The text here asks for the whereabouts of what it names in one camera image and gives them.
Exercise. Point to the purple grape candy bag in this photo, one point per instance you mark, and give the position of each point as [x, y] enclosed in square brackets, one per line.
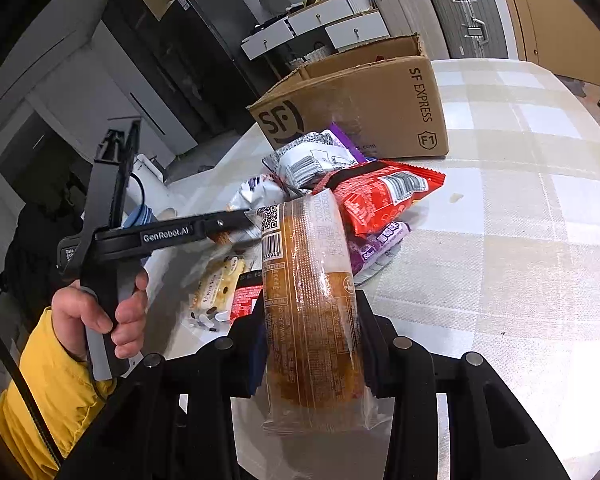
[370, 253]

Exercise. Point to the beige suitcase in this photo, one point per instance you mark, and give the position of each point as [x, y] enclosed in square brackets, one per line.
[409, 17]

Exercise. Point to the cream cracker package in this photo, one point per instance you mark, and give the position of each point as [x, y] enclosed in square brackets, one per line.
[212, 301]

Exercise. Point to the silver purple snack bag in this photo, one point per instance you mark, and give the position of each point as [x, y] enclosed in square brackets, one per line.
[301, 164]

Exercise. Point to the silver aluminium suitcase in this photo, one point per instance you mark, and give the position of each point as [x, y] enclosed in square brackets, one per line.
[471, 28]

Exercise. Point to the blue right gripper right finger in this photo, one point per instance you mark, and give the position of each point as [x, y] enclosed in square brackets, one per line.
[377, 334]

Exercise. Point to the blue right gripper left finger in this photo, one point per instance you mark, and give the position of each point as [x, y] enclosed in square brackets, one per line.
[248, 353]

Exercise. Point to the blue plastic bowls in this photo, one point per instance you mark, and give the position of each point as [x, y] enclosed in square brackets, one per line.
[140, 216]

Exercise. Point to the white drawer desk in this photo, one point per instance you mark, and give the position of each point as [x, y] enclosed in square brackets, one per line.
[347, 24]

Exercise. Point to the left hand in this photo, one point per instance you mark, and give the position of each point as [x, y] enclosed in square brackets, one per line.
[73, 311]

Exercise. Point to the red barcode snack bag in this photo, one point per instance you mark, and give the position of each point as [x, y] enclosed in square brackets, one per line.
[370, 195]

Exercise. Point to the checkered beige tablecloth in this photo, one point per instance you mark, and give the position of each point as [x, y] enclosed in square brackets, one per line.
[503, 260]

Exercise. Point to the yellow left sleeve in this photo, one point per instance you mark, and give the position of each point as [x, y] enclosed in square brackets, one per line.
[63, 391]

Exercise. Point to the wooden door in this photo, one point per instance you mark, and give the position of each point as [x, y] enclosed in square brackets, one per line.
[557, 35]

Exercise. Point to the small red snack packet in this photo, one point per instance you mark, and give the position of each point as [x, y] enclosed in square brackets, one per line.
[248, 289]

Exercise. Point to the brown SF cardboard box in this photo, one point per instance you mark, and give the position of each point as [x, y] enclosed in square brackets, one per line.
[383, 95]

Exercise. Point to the black refrigerator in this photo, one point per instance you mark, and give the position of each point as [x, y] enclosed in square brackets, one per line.
[208, 34]

